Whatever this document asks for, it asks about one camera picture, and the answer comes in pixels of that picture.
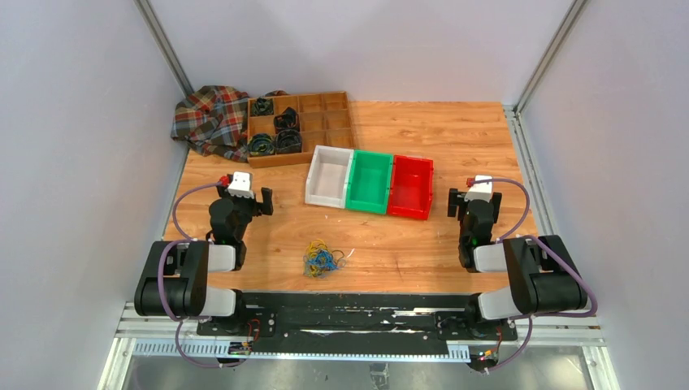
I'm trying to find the red plastic bin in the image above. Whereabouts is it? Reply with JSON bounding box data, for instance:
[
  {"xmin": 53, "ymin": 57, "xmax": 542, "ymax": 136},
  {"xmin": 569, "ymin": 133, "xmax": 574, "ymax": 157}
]
[{"xmin": 387, "ymin": 154, "xmax": 434, "ymax": 220}]

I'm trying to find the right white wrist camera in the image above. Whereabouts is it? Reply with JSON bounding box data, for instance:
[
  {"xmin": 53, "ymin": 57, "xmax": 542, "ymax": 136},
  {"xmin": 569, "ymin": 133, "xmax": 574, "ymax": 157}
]
[{"xmin": 464, "ymin": 175, "xmax": 493, "ymax": 202}]

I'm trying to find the green plastic bin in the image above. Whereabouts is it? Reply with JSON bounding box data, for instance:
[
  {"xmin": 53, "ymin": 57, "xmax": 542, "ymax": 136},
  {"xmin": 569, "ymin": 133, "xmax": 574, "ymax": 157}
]
[{"xmin": 345, "ymin": 149, "xmax": 393, "ymax": 215}]

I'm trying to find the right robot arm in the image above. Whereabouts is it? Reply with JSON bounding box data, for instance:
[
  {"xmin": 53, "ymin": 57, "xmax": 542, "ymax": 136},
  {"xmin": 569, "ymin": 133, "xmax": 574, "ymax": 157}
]
[{"xmin": 448, "ymin": 188, "xmax": 589, "ymax": 339}]

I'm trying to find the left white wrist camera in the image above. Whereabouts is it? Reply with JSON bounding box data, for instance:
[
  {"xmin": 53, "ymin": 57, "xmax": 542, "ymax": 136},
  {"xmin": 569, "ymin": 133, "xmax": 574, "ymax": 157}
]
[{"xmin": 227, "ymin": 171, "xmax": 255, "ymax": 199}]

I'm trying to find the yellow cable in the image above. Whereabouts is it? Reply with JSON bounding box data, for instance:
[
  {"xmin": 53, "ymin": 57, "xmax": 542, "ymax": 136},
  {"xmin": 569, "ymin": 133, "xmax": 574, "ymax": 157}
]
[{"xmin": 302, "ymin": 239, "xmax": 341, "ymax": 280}]

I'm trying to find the wooden compartment tray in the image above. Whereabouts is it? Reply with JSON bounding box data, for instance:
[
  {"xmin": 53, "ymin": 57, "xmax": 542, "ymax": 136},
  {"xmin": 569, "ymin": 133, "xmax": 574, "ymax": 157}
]
[{"xmin": 248, "ymin": 91, "xmax": 356, "ymax": 168}]

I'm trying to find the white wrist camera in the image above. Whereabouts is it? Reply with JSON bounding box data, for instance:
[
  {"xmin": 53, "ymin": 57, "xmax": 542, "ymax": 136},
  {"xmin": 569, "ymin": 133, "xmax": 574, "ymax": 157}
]
[
  {"xmin": 464, "ymin": 175, "xmax": 493, "ymax": 202},
  {"xmin": 227, "ymin": 171, "xmax": 255, "ymax": 199}
]

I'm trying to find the brown cable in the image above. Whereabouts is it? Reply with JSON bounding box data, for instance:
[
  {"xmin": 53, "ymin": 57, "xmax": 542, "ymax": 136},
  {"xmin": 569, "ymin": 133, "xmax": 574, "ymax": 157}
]
[{"xmin": 317, "ymin": 248, "xmax": 349, "ymax": 279}]

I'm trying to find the plaid cloth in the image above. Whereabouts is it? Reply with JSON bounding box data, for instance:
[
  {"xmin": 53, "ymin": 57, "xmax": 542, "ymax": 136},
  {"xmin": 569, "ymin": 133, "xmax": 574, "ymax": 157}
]
[{"xmin": 171, "ymin": 85, "xmax": 251, "ymax": 163}]

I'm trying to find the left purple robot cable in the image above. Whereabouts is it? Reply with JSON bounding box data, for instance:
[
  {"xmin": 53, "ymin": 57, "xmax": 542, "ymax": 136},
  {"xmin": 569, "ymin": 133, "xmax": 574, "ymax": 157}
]
[{"xmin": 158, "ymin": 181, "xmax": 249, "ymax": 371}]

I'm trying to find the white plastic bin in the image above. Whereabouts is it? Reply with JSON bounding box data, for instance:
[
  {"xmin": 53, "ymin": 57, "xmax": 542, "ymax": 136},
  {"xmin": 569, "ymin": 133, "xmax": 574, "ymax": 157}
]
[{"xmin": 305, "ymin": 145, "xmax": 354, "ymax": 209}]

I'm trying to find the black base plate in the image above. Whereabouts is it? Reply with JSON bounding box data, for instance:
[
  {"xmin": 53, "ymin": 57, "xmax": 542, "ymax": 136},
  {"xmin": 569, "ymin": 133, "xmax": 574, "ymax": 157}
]
[{"xmin": 196, "ymin": 292, "xmax": 517, "ymax": 356}]

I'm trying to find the aluminium frame rail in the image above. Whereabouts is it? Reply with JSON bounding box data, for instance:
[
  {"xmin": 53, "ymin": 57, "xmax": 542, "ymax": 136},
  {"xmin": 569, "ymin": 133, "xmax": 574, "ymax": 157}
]
[{"xmin": 98, "ymin": 304, "xmax": 620, "ymax": 389}]

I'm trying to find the rolled green-black belt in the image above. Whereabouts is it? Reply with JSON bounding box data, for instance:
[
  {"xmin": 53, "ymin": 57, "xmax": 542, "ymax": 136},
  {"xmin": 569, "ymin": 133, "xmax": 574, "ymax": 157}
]
[{"xmin": 248, "ymin": 133, "xmax": 275, "ymax": 157}]

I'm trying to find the rolled dark patterned belt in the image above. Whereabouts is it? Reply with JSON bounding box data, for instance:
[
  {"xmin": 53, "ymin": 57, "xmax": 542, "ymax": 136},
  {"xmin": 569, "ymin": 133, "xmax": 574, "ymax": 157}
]
[{"xmin": 275, "ymin": 129, "xmax": 302, "ymax": 154}]

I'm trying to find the rolled dark belt top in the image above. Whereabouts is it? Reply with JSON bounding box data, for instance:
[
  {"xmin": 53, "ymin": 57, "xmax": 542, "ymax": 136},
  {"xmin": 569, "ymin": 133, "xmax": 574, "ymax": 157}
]
[{"xmin": 250, "ymin": 97, "xmax": 275, "ymax": 116}]

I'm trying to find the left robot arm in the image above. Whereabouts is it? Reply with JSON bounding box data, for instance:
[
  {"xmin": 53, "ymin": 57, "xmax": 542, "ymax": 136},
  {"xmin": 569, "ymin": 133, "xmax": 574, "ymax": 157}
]
[{"xmin": 134, "ymin": 182, "xmax": 274, "ymax": 336}]

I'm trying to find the rolled dark belt middle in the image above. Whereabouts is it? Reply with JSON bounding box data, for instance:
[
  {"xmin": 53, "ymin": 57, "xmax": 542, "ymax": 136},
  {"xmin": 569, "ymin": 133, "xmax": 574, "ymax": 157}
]
[{"xmin": 273, "ymin": 106, "xmax": 300, "ymax": 134}]

